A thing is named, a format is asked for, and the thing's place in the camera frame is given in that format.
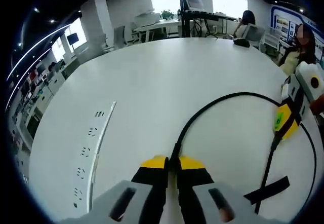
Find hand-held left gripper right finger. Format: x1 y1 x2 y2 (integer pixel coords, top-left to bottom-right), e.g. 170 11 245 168
176 155 271 224

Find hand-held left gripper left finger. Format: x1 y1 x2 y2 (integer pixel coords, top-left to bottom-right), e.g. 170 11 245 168
59 155 170 224

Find black charging cable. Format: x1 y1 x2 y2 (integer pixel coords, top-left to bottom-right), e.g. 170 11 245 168
170 91 318 214

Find black velcro strap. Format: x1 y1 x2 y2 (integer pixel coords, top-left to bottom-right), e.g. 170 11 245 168
243 175 291 206

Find white desk power strip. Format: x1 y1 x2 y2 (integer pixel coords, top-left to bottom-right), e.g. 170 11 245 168
72 101 117 211

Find white desk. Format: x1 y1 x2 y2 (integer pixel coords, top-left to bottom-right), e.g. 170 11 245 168
27 36 322 224

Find person's right hand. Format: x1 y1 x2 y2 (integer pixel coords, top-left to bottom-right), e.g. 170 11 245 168
310 97 324 117

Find white office chair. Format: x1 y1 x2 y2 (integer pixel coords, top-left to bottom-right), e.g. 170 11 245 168
264 28 281 55
242 23 266 49

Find black pouch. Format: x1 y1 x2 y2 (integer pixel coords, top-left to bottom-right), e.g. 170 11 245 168
232 38 251 48

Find black standing table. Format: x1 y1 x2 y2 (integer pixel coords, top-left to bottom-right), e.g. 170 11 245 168
182 10 237 22

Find black monitor stand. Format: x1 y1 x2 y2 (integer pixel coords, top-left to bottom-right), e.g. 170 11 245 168
174 0 213 38

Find row of white office desks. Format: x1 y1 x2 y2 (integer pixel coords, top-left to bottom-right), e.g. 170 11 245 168
7 56 76 154

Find green potted plant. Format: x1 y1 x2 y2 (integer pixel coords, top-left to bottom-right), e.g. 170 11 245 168
160 10 175 21

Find white office table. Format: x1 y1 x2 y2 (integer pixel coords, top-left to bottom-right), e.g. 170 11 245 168
131 18 183 44

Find thin ceiling light strips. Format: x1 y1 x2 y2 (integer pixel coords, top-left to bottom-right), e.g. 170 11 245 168
6 22 73 83

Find white square pillar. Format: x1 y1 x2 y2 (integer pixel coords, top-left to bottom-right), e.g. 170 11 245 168
80 0 113 55

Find blue wall display board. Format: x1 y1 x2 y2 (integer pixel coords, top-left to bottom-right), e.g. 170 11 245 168
269 5 324 57

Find black wall television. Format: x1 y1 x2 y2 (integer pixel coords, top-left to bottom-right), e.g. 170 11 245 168
67 32 79 45

